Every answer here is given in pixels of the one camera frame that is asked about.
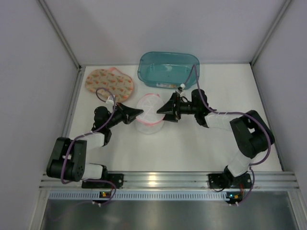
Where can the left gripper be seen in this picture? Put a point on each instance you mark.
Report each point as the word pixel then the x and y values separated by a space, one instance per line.
pixel 127 116

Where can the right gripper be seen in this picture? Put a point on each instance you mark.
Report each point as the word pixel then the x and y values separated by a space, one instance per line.
pixel 175 108

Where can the small white mesh laundry bag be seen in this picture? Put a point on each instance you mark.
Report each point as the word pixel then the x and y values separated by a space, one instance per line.
pixel 150 122

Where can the floral pink laundry bag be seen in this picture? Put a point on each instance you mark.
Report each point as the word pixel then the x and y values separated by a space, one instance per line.
pixel 118 83

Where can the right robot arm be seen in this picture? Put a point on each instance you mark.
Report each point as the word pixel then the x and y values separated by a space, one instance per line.
pixel 251 134

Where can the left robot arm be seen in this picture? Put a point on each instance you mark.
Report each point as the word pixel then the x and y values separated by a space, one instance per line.
pixel 68 158

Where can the teal plastic bin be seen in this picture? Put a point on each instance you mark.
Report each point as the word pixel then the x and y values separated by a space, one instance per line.
pixel 168 70

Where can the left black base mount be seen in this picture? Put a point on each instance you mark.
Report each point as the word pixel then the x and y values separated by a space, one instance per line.
pixel 115 178

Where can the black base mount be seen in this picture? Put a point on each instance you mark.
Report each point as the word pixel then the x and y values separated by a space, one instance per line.
pixel 115 178
pixel 219 181

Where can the perforated cable duct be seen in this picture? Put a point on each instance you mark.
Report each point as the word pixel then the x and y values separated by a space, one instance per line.
pixel 145 195

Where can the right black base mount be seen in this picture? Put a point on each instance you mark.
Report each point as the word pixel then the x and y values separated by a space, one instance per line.
pixel 219 181

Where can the left aluminium corner post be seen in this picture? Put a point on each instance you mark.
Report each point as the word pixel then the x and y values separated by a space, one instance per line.
pixel 58 31

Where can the aluminium corner post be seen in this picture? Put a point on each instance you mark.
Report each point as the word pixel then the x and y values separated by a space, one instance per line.
pixel 58 31
pixel 286 4

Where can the aluminium front rail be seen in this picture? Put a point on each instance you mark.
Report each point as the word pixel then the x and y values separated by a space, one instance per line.
pixel 263 181

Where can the right aluminium corner post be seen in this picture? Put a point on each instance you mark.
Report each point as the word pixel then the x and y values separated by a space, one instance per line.
pixel 286 4

